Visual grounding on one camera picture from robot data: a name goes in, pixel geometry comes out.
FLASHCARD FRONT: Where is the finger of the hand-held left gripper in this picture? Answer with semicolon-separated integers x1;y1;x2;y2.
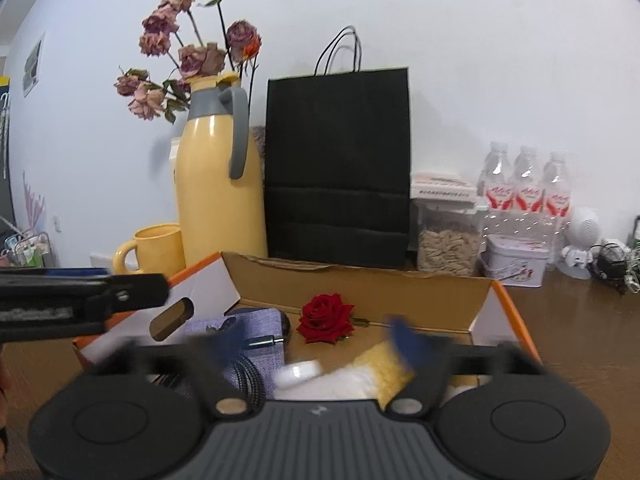
0;267;113;281
85;273;171;318

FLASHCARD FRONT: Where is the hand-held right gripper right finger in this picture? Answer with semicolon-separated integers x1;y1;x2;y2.
384;316;547;417

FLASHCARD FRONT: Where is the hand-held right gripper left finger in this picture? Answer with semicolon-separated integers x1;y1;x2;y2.
95;317;253;418

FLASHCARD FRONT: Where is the purple linen bag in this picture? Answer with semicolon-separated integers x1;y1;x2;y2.
184;307;292;398

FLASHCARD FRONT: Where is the braided black cable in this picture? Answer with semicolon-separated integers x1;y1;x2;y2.
150;340;273;406

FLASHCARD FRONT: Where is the white plush sheep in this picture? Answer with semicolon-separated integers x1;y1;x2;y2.
274;342;481;406

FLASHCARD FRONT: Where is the red cardboard box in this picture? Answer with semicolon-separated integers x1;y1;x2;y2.
72;251;543;396

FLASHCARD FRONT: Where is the red rose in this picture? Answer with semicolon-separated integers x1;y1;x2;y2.
296;294;357;346

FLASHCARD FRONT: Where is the yellow mug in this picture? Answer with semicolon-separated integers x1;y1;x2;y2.
112;224;187;276

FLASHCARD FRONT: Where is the clear seed container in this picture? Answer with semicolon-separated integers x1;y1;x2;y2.
410;172;488;277

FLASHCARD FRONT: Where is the yellow thermos jug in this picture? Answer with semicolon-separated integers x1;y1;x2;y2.
175;72;268;281

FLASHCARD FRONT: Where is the black paper bag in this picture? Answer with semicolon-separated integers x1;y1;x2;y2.
264;25;412;268

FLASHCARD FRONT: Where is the water bottle red label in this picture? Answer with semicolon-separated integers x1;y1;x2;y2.
510;146;546;238
477;141;513;236
541;150;574;266

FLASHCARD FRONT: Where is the white robot toy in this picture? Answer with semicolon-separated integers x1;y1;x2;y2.
559;206;602;280

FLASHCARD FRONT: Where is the dried pink roses bouquet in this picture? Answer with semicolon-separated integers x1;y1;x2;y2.
114;0;263;123

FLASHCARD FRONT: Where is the wire rack with packets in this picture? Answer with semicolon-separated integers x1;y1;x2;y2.
0;230;51;268

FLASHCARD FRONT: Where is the white tin with handle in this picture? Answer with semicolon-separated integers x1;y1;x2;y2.
481;234;549;288

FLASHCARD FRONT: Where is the wall poster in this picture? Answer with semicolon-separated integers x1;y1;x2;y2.
22;31;47;98

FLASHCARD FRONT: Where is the black cable bundle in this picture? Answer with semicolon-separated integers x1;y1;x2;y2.
590;242;633;291

